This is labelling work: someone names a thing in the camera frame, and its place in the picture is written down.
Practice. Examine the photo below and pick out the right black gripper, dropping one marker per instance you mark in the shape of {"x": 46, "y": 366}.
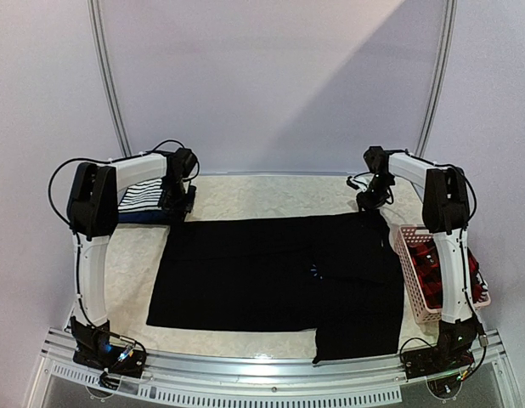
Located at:
{"x": 369, "y": 201}

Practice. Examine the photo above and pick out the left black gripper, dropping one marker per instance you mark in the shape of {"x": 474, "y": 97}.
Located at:
{"x": 186, "y": 206}

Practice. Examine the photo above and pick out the black white striped tank top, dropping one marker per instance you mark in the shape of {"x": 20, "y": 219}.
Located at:
{"x": 144, "y": 196}

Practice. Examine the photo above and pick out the black garment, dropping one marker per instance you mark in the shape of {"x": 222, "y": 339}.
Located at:
{"x": 335, "y": 274}

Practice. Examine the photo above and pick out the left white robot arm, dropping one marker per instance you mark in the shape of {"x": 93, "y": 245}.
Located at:
{"x": 93, "y": 214}

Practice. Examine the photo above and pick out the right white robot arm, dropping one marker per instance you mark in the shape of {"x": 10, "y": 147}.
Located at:
{"x": 445, "y": 213}

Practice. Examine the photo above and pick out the folded blue garment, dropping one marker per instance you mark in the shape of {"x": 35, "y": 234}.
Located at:
{"x": 152, "y": 217}

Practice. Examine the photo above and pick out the red black plaid shirt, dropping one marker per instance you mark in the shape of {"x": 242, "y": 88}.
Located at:
{"x": 425, "y": 260}

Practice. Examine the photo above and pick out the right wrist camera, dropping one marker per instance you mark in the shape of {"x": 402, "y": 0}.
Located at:
{"x": 357, "y": 182}

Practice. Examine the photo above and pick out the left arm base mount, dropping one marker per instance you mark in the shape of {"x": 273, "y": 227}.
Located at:
{"x": 99, "y": 348}

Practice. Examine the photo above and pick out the left aluminium corner post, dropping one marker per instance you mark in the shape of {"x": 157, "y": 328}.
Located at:
{"x": 103, "y": 59}

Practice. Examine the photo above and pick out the aluminium corner post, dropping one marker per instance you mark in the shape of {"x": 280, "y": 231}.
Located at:
{"x": 103, "y": 59}
{"x": 443, "y": 51}

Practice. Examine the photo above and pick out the aluminium front rail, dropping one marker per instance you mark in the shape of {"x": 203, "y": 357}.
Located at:
{"x": 182, "y": 380}

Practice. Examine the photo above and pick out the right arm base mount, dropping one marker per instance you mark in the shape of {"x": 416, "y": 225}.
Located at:
{"x": 451, "y": 352}

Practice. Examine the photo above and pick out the right aluminium corner post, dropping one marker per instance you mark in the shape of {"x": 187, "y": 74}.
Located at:
{"x": 443, "y": 51}

